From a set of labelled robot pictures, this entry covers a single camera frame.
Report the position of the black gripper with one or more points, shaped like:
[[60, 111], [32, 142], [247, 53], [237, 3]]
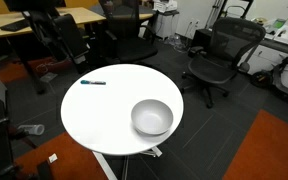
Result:
[[80, 59]]

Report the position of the teal and white marker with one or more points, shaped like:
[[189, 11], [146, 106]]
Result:
[[94, 82]]

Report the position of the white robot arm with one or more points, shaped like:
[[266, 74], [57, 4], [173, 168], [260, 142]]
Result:
[[69, 33]]

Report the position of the grey power strip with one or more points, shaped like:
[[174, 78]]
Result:
[[48, 77]]

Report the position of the black padded office chair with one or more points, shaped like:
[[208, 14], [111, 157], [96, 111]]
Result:
[[130, 46]]

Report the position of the black keyboard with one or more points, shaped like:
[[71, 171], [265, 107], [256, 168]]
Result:
[[14, 26]]

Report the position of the clear plastic cup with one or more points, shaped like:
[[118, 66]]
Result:
[[32, 129]]

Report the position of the white cabinet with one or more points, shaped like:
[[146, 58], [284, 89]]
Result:
[[165, 25]]

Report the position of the white bowl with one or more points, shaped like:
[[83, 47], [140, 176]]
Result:
[[152, 116]]

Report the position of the white printer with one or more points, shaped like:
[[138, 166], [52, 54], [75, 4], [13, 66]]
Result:
[[164, 5]]

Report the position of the small white card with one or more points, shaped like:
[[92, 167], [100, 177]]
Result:
[[52, 158]]

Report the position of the white table base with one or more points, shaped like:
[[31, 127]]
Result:
[[104, 165]]

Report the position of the black computer tower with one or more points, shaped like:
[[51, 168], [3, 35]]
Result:
[[202, 38]]

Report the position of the black mesh office chair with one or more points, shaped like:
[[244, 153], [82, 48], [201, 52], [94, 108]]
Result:
[[214, 66]]

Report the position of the metal tripod stand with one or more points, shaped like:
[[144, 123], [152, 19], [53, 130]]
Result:
[[214, 13]]

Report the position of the white workbench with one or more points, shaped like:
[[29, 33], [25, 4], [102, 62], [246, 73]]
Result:
[[267, 60]]

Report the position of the green box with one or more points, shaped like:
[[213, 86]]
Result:
[[279, 23]]

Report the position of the black electric scooter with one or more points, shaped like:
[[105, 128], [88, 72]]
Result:
[[284, 80]]

